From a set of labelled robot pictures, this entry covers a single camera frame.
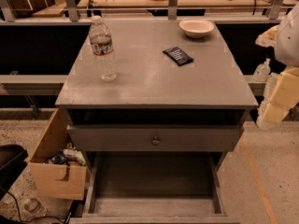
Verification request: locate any grey wooden drawer cabinet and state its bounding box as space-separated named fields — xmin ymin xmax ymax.
xmin=55 ymin=18 xmax=259 ymax=224

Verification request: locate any open grey middle drawer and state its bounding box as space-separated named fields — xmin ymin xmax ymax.
xmin=70 ymin=153 xmax=240 ymax=224

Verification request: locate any metal railing frame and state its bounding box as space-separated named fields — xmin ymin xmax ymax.
xmin=0 ymin=0 xmax=299 ymax=23

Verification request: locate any white bowl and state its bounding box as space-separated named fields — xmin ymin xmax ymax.
xmin=179 ymin=19 xmax=215 ymax=38

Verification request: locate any cardboard box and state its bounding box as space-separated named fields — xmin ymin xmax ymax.
xmin=29 ymin=109 xmax=87 ymax=201

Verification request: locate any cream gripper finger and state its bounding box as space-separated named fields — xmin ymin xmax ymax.
xmin=255 ymin=25 xmax=278 ymax=48
xmin=256 ymin=66 xmax=299 ymax=129

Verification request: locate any hand sanitizer pump bottle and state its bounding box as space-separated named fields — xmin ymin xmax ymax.
xmin=253 ymin=58 xmax=271 ymax=82

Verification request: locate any black bin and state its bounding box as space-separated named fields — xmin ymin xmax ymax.
xmin=0 ymin=144 xmax=28 ymax=200

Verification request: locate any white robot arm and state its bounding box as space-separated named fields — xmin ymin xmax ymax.
xmin=256 ymin=3 xmax=299 ymax=130

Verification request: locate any clear plastic water bottle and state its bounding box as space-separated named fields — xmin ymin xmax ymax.
xmin=89 ymin=15 xmax=117 ymax=82

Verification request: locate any plastic bottle on floor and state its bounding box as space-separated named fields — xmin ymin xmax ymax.
xmin=24 ymin=198 xmax=47 ymax=217

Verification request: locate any closed grey top drawer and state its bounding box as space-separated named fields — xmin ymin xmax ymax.
xmin=67 ymin=126 xmax=244 ymax=152

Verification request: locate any dark blue snack packet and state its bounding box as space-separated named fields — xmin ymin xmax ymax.
xmin=164 ymin=47 xmax=193 ymax=66

